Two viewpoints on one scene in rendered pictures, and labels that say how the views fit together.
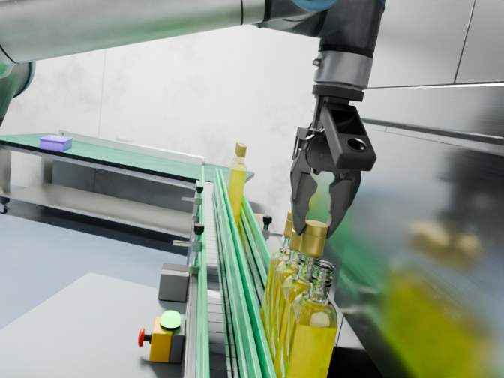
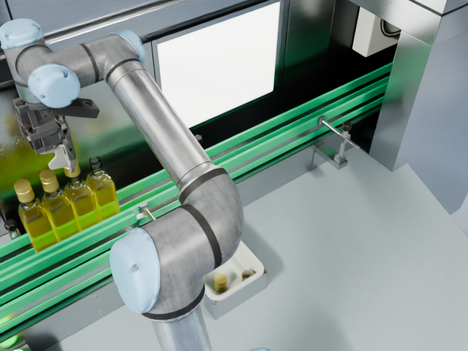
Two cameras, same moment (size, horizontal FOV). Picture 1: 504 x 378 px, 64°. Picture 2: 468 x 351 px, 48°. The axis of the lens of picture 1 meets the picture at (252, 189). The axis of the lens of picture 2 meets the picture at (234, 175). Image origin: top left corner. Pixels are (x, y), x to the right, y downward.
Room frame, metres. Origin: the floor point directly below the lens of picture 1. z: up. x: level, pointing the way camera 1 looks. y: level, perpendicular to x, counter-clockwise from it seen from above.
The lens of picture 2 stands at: (0.64, 0.85, 2.01)
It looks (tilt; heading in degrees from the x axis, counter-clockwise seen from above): 45 degrees down; 242
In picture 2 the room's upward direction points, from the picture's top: 1 degrees clockwise
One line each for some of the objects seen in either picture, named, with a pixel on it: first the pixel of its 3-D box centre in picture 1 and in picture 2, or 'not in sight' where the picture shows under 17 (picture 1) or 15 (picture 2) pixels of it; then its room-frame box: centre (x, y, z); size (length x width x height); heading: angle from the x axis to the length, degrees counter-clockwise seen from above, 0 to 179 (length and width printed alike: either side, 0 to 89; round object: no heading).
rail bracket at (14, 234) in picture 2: not in sight; (14, 234); (0.74, -0.15, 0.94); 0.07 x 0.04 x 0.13; 99
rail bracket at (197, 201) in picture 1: (191, 202); not in sight; (1.45, 0.21, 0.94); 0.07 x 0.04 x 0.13; 99
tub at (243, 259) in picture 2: not in sight; (218, 266); (0.28, 0.08, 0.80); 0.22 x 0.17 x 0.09; 99
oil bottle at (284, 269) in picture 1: (285, 322); (63, 223); (0.62, -0.09, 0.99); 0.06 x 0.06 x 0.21; 9
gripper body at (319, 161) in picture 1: (328, 131); (43, 118); (0.59, -0.09, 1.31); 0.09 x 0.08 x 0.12; 9
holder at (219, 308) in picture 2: not in sight; (212, 262); (0.28, 0.05, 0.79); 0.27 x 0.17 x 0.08; 99
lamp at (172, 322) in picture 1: (170, 319); not in sight; (0.82, 0.13, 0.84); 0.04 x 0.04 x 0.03
